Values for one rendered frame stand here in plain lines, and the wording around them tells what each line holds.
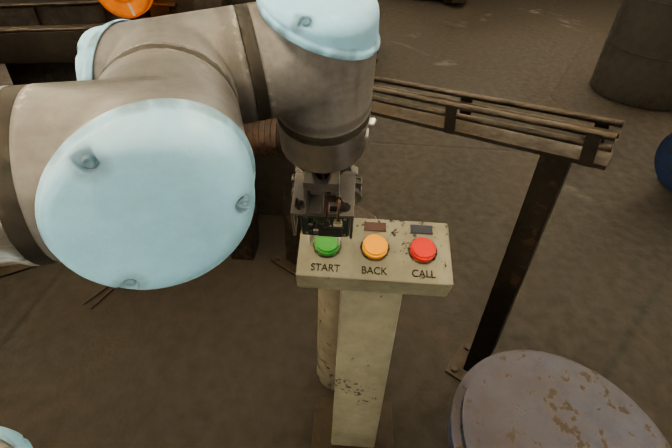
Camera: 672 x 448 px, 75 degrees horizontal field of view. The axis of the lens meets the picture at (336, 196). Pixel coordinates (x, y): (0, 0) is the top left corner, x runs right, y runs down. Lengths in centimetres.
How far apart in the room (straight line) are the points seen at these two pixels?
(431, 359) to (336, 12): 111
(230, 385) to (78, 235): 107
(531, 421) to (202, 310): 96
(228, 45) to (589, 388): 74
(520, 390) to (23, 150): 73
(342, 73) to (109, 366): 116
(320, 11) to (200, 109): 14
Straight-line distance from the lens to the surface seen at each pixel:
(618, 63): 325
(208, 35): 34
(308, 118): 37
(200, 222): 21
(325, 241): 68
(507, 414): 77
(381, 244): 69
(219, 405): 124
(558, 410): 81
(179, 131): 19
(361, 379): 92
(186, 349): 134
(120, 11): 142
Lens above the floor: 107
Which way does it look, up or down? 36 degrees down
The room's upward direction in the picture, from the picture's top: 2 degrees clockwise
